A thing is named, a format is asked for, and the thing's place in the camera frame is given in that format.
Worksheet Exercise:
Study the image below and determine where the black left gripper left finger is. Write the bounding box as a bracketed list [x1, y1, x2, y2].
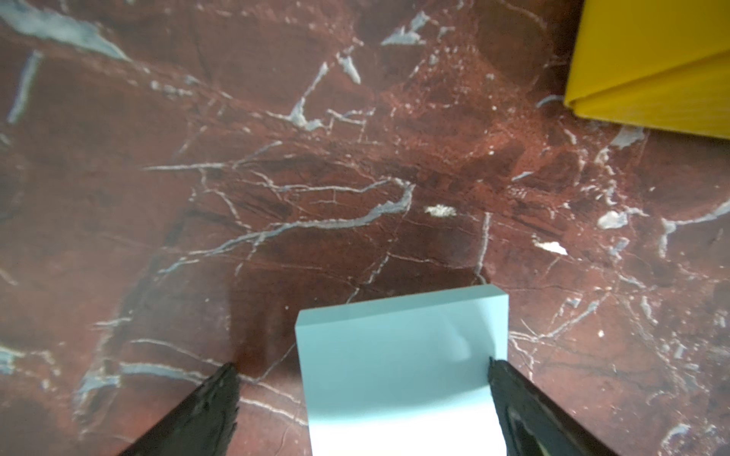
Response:
[121, 363, 240, 456]

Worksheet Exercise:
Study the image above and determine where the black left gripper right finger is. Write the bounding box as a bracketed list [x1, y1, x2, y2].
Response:
[488, 358, 616, 456]

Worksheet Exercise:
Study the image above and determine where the blue sticky note pad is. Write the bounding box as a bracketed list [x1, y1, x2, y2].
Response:
[295, 285, 509, 455]

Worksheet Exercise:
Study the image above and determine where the yellow bottom drawer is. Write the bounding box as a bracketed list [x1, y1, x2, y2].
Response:
[565, 1, 729, 139]

